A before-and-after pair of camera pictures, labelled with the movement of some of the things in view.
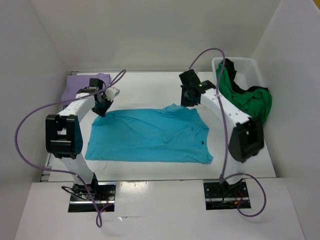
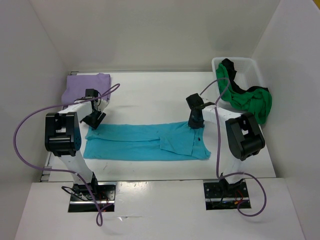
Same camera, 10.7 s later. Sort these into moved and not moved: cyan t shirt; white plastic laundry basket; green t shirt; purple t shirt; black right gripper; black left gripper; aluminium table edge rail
Moved: black right gripper; cyan t shirt; black left gripper
Not moved: green t shirt; white plastic laundry basket; purple t shirt; aluminium table edge rail
